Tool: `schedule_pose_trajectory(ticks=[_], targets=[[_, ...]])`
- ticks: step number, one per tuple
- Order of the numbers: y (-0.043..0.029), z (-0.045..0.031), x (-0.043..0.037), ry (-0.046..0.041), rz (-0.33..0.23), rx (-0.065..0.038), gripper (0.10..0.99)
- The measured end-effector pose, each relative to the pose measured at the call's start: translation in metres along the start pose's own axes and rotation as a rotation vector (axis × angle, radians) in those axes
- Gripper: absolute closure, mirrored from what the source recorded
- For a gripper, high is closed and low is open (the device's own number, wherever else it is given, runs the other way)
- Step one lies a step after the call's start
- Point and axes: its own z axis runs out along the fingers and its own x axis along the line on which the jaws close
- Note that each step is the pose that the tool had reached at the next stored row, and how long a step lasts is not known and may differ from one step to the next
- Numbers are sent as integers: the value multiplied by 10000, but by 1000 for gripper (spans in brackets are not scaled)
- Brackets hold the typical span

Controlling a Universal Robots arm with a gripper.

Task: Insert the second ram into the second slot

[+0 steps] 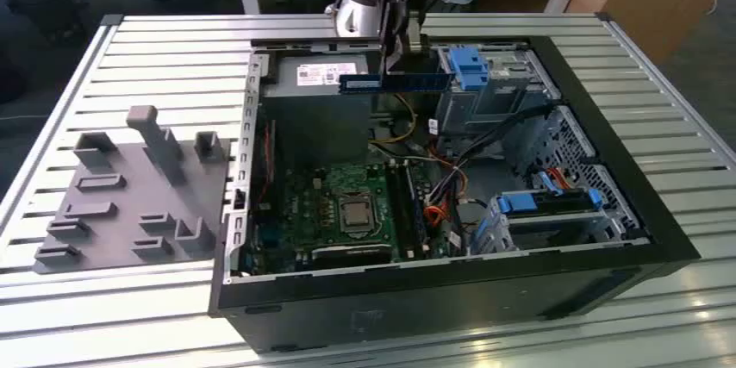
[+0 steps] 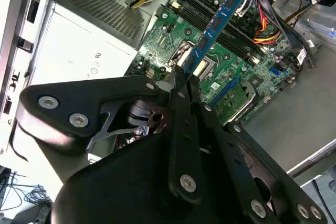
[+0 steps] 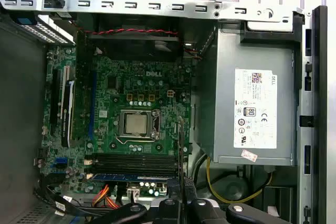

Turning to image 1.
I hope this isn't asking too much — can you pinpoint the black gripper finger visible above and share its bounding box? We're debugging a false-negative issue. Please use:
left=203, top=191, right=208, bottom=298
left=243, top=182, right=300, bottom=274
left=386, top=9, right=432, bottom=77

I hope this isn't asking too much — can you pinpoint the blue RAM stick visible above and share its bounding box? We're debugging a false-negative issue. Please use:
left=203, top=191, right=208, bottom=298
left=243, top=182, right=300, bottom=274
left=339, top=73, right=448, bottom=94

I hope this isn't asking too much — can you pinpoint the blue plastic drive latch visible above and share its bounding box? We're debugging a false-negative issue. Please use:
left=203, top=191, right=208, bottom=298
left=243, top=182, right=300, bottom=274
left=450, top=47, right=490, bottom=90

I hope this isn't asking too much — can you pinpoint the metal optical drive cage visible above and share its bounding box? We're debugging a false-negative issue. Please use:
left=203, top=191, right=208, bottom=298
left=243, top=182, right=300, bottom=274
left=434, top=47, right=563, bottom=158

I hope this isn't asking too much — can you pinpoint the grey power supply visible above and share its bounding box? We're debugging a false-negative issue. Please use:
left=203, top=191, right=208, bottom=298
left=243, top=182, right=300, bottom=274
left=262, top=55, right=375, bottom=166

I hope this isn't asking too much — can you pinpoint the metal socket cover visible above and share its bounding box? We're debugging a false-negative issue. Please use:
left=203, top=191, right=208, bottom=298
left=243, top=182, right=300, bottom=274
left=335, top=190, right=380, bottom=240

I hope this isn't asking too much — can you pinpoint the silver CPU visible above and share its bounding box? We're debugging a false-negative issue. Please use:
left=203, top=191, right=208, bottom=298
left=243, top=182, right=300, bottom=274
left=339, top=200, right=374, bottom=230

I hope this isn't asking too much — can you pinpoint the hard disk in blue carrier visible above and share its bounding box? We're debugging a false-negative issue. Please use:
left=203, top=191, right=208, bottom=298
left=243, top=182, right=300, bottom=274
left=494, top=189, right=604, bottom=216

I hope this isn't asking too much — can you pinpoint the green motherboard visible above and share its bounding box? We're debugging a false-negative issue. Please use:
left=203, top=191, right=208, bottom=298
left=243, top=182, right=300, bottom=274
left=247, top=160, right=456, bottom=277

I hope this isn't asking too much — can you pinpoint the black graphics card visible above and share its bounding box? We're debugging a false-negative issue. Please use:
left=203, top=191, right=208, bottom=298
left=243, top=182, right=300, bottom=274
left=310, top=240, right=394, bottom=266

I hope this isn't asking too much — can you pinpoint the metal disk bay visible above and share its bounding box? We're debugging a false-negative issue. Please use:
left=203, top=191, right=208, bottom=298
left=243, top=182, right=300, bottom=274
left=468, top=186, right=651, bottom=257

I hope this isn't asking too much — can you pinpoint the black PC case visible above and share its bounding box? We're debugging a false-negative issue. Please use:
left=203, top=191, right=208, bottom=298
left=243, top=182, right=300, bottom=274
left=206, top=34, right=702, bottom=354

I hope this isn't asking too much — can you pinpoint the grey parts rack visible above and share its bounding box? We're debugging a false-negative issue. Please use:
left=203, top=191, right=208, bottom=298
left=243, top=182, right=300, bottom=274
left=34, top=104, right=238, bottom=275

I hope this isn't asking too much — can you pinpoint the yellow wire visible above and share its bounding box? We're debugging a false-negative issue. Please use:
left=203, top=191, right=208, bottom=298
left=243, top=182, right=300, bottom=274
left=370, top=94, right=419, bottom=146

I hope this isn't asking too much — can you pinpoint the thick black cable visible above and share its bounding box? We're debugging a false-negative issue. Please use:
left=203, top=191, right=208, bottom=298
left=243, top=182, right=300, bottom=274
left=446, top=104, right=548, bottom=166

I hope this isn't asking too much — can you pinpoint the multicolour wire bundle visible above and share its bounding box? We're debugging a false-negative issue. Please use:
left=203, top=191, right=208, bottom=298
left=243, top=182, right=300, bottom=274
left=396, top=153, right=472, bottom=210

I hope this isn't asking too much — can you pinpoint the perforated metal cage wall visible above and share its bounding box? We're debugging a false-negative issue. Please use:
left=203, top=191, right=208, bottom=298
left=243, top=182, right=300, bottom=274
left=506, top=104, right=643, bottom=231

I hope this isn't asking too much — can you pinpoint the red wire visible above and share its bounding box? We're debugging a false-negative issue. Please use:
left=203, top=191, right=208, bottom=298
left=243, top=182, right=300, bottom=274
left=255, top=124, right=272, bottom=206

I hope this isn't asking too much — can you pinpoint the orange wire bundle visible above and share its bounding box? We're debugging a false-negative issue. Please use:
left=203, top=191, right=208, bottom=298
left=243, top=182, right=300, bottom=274
left=423, top=205, right=462, bottom=230

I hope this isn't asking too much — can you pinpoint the blue data wire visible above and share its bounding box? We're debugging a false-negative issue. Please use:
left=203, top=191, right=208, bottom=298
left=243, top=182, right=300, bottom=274
left=539, top=171, right=564, bottom=196

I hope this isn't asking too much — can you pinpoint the orange data wire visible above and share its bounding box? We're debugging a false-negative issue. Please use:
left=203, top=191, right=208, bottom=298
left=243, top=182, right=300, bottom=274
left=548, top=167, right=583, bottom=191

